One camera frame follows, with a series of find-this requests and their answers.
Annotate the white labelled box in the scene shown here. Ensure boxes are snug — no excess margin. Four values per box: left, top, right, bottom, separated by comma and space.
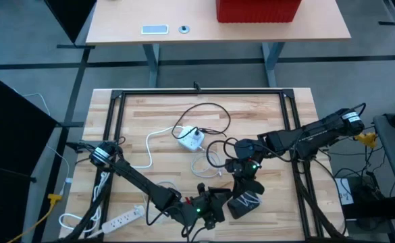
335, 178, 355, 206

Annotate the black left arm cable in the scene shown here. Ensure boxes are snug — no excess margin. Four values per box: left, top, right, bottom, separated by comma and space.
144, 202, 201, 243

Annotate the yellow cable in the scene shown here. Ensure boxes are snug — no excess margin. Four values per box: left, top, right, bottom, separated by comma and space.
7, 193, 63, 243

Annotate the black aluminium table frame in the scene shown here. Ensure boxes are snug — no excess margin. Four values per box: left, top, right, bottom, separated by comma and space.
94, 87, 325, 242

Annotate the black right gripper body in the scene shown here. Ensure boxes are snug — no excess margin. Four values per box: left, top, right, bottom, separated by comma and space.
232, 163, 262, 185

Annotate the black cable bundle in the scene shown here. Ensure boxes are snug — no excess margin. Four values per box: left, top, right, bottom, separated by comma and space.
60, 161, 112, 242
293, 158, 348, 241

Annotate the black control box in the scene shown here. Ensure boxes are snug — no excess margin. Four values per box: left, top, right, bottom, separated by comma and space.
335, 175, 395, 220

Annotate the black USB cable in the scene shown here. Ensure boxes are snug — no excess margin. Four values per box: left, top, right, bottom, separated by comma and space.
171, 102, 232, 140

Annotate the light wood desk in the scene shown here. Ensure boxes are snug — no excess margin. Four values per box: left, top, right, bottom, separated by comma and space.
85, 0, 352, 88

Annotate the thin white floor cable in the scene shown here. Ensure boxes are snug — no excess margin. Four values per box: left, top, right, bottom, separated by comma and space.
13, 88, 52, 116
45, 144, 74, 196

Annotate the white square power strip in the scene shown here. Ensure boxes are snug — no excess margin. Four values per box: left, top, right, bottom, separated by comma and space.
178, 125, 206, 152

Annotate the white long power strip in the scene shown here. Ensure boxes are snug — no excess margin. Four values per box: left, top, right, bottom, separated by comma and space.
101, 205, 147, 234

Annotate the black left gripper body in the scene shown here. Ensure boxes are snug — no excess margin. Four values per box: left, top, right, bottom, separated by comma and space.
192, 182, 225, 230

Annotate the red storage bin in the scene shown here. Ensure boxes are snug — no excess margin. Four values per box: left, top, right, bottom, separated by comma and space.
216, 0, 302, 24

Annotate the black charging hub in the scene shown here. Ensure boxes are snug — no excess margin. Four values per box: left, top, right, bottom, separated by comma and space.
226, 190, 264, 220

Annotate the white long strip cord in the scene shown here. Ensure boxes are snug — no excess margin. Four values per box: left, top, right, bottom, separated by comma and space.
57, 188, 104, 234

